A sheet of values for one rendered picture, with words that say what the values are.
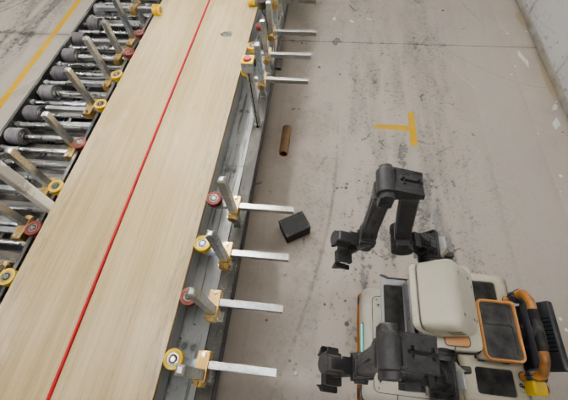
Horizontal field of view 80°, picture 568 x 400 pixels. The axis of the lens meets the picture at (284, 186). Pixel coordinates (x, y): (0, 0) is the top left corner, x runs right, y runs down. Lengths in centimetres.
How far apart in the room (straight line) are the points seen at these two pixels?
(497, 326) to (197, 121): 182
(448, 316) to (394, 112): 256
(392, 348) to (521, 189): 264
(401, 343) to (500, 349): 91
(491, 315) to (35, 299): 198
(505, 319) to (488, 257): 120
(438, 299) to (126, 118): 195
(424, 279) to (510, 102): 296
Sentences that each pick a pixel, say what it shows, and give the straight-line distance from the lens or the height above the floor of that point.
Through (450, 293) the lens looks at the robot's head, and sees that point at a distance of 114.
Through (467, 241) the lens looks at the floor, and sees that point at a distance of 288.
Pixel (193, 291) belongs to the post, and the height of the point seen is 118.
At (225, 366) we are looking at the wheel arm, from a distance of 163.
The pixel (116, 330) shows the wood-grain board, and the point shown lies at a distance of 172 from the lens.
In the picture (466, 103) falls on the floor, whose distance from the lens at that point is 375.
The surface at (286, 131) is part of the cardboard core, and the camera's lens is 309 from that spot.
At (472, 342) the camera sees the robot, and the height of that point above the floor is 124.
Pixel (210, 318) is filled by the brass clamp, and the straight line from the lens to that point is 163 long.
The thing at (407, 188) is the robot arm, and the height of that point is 162.
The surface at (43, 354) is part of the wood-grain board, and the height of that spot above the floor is 90.
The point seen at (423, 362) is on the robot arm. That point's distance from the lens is 84.
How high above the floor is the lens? 241
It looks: 58 degrees down
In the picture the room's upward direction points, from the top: 5 degrees counter-clockwise
